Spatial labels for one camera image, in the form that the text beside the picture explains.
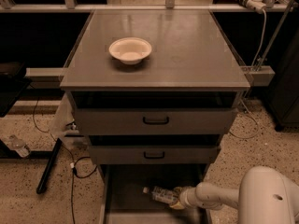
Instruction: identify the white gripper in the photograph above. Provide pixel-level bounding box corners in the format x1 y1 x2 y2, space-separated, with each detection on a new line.
169 187 199 210

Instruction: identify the blue labelled plastic bottle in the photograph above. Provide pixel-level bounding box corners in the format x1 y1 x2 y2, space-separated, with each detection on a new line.
143 186 178 204

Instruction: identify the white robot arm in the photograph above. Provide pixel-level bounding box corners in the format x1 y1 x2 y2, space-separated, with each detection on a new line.
170 166 299 224

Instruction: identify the grey bottom drawer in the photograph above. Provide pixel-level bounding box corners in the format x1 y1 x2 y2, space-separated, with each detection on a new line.
99 164 212 224

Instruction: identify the grey drawer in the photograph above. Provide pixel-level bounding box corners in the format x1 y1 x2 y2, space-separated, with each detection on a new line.
70 91 236 135
99 164 212 224
88 135 221 164

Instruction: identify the grey middle drawer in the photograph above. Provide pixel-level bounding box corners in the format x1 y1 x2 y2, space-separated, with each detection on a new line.
88 135 221 164

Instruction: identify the grey drawer cabinet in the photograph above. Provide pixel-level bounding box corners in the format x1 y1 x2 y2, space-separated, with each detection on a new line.
59 8 251 224

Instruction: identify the grey top drawer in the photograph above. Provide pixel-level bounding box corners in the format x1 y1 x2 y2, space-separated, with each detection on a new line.
70 91 236 135

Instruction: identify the clear bottle on floor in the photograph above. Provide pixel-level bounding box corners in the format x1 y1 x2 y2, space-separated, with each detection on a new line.
9 135 31 158

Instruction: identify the black table leg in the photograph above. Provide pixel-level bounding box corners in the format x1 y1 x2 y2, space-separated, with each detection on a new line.
36 139 62 194

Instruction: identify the white paper bowl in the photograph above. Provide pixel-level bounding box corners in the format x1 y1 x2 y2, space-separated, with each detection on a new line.
108 37 152 65

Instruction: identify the black table at left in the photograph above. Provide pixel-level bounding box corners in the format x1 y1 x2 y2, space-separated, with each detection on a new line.
0 62 32 118

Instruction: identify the black cable on floor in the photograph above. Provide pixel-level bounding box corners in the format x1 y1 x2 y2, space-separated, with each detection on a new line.
31 85 99 224

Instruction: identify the white cable at right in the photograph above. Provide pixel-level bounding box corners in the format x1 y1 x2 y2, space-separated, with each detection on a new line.
227 8 268 140

